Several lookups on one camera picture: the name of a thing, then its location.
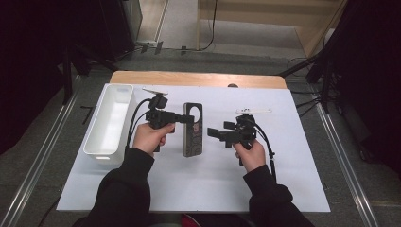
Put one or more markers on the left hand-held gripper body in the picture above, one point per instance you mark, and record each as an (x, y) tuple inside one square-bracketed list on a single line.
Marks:
[(159, 118)]

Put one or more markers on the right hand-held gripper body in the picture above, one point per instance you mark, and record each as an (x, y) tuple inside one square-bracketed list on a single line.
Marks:
[(242, 132)]

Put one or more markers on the patterned phone case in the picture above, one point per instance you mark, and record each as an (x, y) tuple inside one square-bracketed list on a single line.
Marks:
[(193, 142)]

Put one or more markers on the white plastic bin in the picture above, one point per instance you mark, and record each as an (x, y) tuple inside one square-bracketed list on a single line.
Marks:
[(110, 123)]

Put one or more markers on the person's left hand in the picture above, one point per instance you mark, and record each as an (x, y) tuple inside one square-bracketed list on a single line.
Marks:
[(148, 138)]

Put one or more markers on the person's right hand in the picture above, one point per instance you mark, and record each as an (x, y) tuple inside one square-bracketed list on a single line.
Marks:
[(252, 156)]

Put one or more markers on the dark table grommet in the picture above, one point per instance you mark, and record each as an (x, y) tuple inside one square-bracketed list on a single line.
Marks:
[(232, 85)]

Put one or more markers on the white table mat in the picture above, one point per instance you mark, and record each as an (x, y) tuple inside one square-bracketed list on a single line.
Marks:
[(205, 183)]

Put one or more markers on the black metal stand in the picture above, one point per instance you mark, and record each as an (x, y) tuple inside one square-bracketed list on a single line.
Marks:
[(325, 91), (66, 82)]

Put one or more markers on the black cabinet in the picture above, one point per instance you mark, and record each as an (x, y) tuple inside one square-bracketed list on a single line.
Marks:
[(113, 28)]

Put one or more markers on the dark curtain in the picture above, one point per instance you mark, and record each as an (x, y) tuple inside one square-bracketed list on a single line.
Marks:
[(372, 78), (25, 63)]

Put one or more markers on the dark floor bracket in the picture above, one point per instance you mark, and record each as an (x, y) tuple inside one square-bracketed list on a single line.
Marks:
[(145, 48), (183, 49), (158, 47)]

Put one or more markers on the metal floor rail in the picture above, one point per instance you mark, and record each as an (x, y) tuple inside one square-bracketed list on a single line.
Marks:
[(346, 170), (34, 164)]

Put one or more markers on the light wooden shelf frame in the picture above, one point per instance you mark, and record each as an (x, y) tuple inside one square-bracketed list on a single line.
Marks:
[(315, 34)]

